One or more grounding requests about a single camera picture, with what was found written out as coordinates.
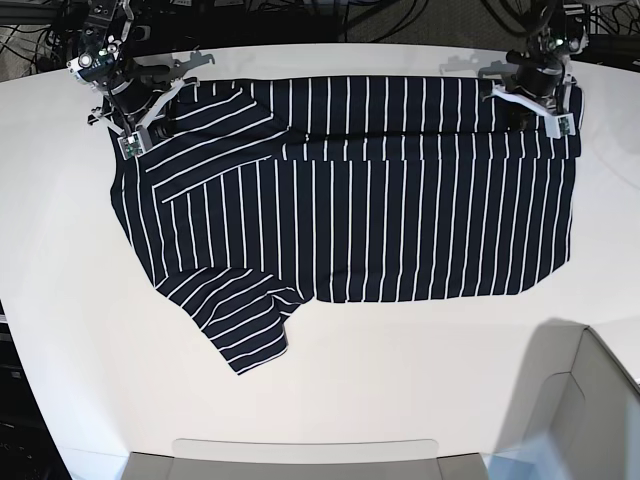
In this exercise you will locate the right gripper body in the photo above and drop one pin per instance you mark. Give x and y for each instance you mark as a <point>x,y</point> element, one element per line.
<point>129,100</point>

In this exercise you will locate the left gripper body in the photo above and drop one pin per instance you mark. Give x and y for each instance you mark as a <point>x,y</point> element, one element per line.
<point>539,85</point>

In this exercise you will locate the grey plastic bin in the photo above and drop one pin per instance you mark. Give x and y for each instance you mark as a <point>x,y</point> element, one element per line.
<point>574,411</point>

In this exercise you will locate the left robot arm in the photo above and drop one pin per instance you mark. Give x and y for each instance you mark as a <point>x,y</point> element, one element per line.
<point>556,32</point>

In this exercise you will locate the navy white striped T-shirt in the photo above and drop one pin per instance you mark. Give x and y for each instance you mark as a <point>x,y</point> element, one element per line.
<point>272,193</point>

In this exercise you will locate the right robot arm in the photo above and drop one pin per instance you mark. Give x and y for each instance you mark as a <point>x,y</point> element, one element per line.
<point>108,25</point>

